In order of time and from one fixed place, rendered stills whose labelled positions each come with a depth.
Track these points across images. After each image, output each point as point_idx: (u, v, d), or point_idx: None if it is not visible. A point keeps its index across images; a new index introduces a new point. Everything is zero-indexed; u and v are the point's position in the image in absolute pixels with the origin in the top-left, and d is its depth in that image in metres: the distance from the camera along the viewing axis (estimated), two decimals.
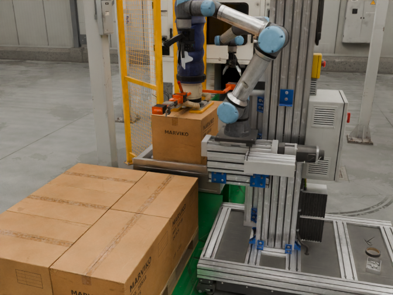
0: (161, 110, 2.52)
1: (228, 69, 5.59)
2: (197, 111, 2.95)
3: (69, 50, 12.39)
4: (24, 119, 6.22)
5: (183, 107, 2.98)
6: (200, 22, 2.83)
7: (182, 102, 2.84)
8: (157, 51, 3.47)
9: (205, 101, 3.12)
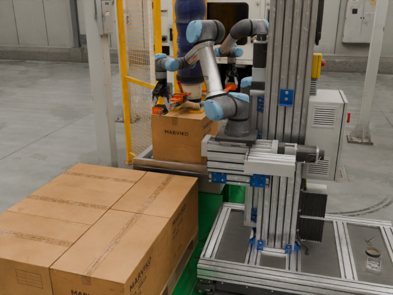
0: (161, 110, 2.52)
1: (228, 69, 5.59)
2: (197, 111, 2.96)
3: (69, 50, 12.39)
4: (24, 119, 6.22)
5: (183, 107, 2.99)
6: None
7: (182, 102, 2.84)
8: (157, 51, 3.47)
9: (205, 101, 3.13)
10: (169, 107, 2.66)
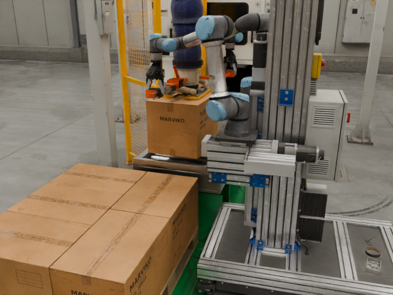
0: (155, 93, 2.40)
1: None
2: (194, 98, 2.84)
3: (69, 50, 12.39)
4: (24, 119, 6.22)
5: (179, 93, 2.86)
6: (196, 22, 2.76)
7: (178, 87, 2.72)
8: None
9: (202, 88, 3.00)
10: (164, 92, 2.54)
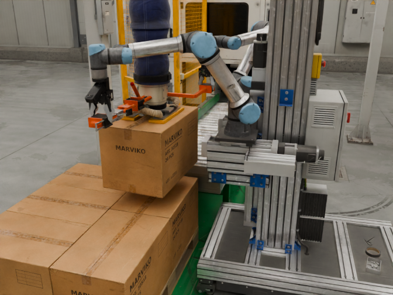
0: (100, 123, 1.84)
1: (228, 69, 5.59)
2: (159, 121, 2.27)
3: (69, 50, 12.39)
4: (24, 119, 6.22)
5: (140, 115, 2.30)
6: (161, 27, 2.19)
7: (136, 109, 2.15)
8: None
9: (171, 107, 2.44)
10: (115, 118, 1.97)
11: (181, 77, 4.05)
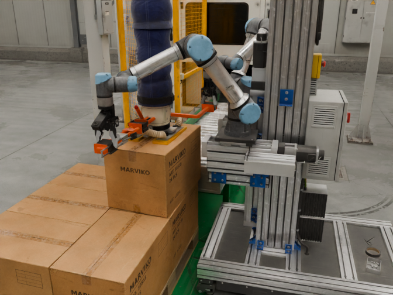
0: (106, 149, 1.88)
1: (228, 69, 5.59)
2: (162, 142, 2.31)
3: (69, 50, 12.39)
4: (24, 119, 6.22)
5: (144, 136, 2.34)
6: (163, 27, 2.18)
7: (140, 131, 2.19)
8: None
9: (175, 127, 2.48)
10: (120, 143, 2.01)
11: (181, 77, 4.05)
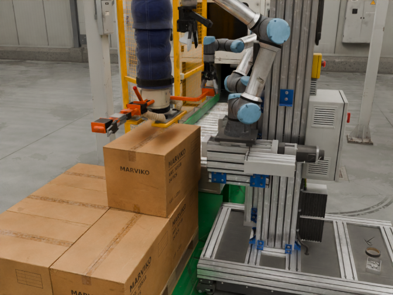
0: (103, 127, 1.84)
1: (228, 69, 5.59)
2: (162, 124, 2.28)
3: (69, 50, 12.39)
4: (24, 119, 6.22)
5: (143, 119, 2.31)
6: (163, 27, 2.18)
7: (139, 113, 2.16)
8: None
9: (174, 110, 2.44)
10: (117, 123, 1.98)
11: (181, 77, 4.05)
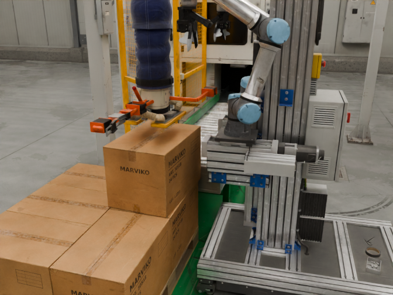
0: (102, 127, 1.84)
1: (228, 69, 5.59)
2: (161, 125, 2.27)
3: (69, 50, 12.39)
4: (24, 119, 6.22)
5: (142, 119, 2.30)
6: (162, 27, 2.18)
7: (138, 113, 2.15)
8: None
9: (173, 111, 2.43)
10: (117, 123, 1.97)
11: (181, 77, 4.05)
